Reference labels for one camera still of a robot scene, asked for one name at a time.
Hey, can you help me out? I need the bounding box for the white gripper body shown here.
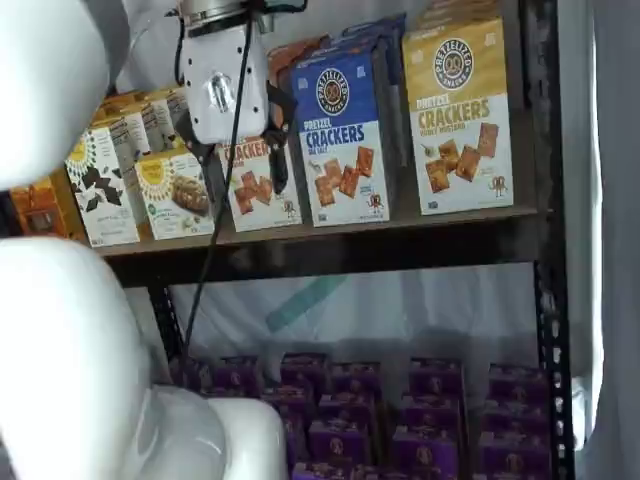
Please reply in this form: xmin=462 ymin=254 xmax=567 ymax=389
xmin=180 ymin=22 xmax=270 ymax=145

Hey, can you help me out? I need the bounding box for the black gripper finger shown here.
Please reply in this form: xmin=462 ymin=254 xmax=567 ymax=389
xmin=262 ymin=79 xmax=300 ymax=195
xmin=174 ymin=117 xmax=212 ymax=165

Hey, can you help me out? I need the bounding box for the Simple Mills sweet thins box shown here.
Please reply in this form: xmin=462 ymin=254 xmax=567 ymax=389
xmin=144 ymin=88 xmax=192 ymax=142
xmin=87 ymin=110 xmax=152 ymax=157
xmin=107 ymin=98 xmax=175 ymax=152
xmin=63 ymin=126 xmax=142 ymax=248

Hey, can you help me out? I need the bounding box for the orange white pretzel crackers box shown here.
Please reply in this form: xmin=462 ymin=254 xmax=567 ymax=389
xmin=267 ymin=42 xmax=314 ymax=89
xmin=215 ymin=137 xmax=305 ymax=234

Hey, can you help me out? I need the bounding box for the Simple Mills almond bars box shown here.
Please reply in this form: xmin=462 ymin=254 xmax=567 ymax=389
xmin=133 ymin=148 xmax=217 ymax=242

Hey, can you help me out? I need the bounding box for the blue white pretzel crackers box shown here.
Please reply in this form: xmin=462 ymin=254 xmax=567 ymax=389
xmin=291 ymin=47 xmax=402 ymax=229
xmin=341 ymin=13 xmax=407 ymax=101

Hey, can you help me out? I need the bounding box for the wooden shelf board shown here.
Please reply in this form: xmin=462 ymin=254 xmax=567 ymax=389
xmin=94 ymin=203 xmax=540 ymax=257

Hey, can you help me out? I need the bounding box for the dark orange snack box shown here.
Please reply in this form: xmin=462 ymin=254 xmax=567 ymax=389
xmin=9 ymin=168 xmax=92 ymax=242

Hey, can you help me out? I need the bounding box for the yellow white pretzel crackers box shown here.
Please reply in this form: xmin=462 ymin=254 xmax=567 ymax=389
xmin=402 ymin=17 xmax=516 ymax=217
xmin=413 ymin=0 xmax=505 ymax=32

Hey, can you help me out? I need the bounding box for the purple Annie's box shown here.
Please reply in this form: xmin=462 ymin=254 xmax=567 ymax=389
xmin=308 ymin=419 xmax=374 ymax=464
xmin=401 ymin=394 xmax=464 ymax=427
xmin=488 ymin=364 xmax=549 ymax=399
xmin=279 ymin=353 xmax=329 ymax=389
xmin=219 ymin=355 xmax=261 ymax=389
xmin=481 ymin=396 xmax=552 ymax=434
xmin=291 ymin=462 xmax=364 ymax=480
xmin=391 ymin=424 xmax=462 ymax=467
xmin=478 ymin=429 xmax=554 ymax=480
xmin=202 ymin=385 xmax=262 ymax=401
xmin=409 ymin=357 xmax=464 ymax=397
xmin=367 ymin=464 xmax=452 ymax=480
xmin=319 ymin=394 xmax=379 ymax=424
xmin=278 ymin=422 xmax=309 ymax=464
xmin=329 ymin=362 xmax=384 ymax=399
xmin=259 ymin=387 xmax=314 ymax=424
xmin=172 ymin=359 xmax=216 ymax=389

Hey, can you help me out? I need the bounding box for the white backdrop sheet teal logo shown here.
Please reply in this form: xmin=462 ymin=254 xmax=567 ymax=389
xmin=167 ymin=262 xmax=544 ymax=366

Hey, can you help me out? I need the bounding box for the grey side curtain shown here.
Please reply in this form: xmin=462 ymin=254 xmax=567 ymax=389
xmin=559 ymin=0 xmax=640 ymax=480

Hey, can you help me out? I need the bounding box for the black cable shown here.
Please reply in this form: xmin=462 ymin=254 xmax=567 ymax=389
xmin=173 ymin=9 xmax=261 ymax=386

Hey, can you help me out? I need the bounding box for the black metal rack frame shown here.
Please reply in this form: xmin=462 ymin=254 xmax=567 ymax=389
xmin=97 ymin=0 xmax=579 ymax=480

